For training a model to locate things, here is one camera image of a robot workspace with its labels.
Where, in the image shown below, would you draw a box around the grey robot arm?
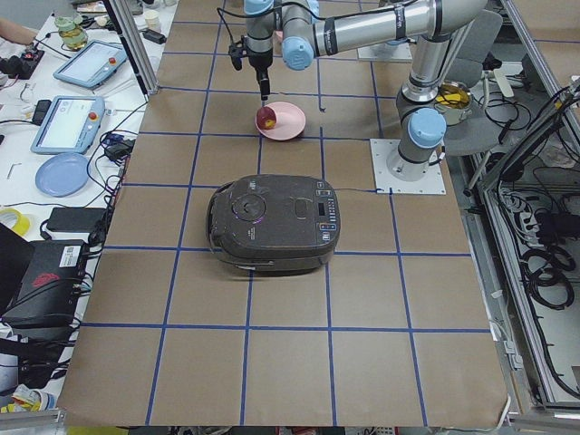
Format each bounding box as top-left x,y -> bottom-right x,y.
231,0 -> 486,123

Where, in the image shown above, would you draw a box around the pink plate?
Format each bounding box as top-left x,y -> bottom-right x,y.
255,101 -> 306,141

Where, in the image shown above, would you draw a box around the yellow tape roll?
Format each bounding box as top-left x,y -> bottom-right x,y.
0,208 -> 31,237

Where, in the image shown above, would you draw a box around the teach pendant tablet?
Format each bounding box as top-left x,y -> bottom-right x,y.
53,41 -> 128,90
30,95 -> 105,155

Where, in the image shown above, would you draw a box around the blue plate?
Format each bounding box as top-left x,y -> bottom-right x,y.
35,152 -> 89,198

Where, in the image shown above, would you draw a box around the far teach pendant tablet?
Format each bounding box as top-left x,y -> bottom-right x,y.
53,41 -> 128,90

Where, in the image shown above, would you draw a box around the green glass jar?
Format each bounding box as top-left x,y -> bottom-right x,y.
54,15 -> 88,51

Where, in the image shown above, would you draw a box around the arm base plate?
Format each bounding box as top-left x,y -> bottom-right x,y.
357,43 -> 412,63
370,139 -> 446,195

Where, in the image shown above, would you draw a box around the black power adapter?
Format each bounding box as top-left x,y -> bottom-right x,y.
46,208 -> 105,233

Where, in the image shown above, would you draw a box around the dark grey rice cooker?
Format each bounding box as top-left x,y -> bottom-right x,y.
206,174 -> 341,273

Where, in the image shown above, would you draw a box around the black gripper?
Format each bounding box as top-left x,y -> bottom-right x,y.
246,35 -> 273,101

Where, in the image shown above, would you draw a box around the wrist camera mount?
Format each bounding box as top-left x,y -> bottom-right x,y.
227,39 -> 246,71

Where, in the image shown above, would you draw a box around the near teach pendant tablet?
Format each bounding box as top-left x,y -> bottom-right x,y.
30,95 -> 105,155

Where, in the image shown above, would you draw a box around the aluminium frame post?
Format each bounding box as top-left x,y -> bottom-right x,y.
103,0 -> 159,96

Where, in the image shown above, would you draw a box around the black computer box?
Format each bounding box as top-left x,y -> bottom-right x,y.
1,239 -> 88,328

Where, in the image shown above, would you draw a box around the grey office chair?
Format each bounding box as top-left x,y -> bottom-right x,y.
438,9 -> 502,156

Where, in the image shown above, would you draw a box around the red apple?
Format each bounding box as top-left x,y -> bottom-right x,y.
255,106 -> 277,130

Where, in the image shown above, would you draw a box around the steel pot with yellow contents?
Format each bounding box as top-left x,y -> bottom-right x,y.
434,82 -> 472,126

